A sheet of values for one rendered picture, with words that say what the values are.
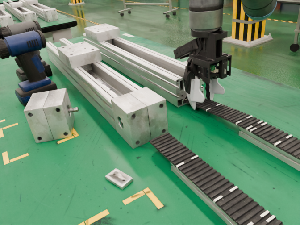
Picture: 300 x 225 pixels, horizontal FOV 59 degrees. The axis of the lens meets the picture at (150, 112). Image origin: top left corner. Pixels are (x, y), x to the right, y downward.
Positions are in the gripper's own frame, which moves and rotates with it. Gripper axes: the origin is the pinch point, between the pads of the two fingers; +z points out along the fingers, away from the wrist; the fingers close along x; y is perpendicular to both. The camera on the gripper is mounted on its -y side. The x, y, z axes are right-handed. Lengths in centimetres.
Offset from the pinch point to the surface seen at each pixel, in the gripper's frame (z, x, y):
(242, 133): 1.0, -2.0, 16.7
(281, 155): 1.0, -2.0, 26.5
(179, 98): -0.6, -4.1, -4.3
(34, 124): -3.4, -41.5, -12.5
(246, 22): 51, 250, -203
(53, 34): 11, -1, -187
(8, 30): -19, -38, -60
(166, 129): 0.7, -14.7, 4.7
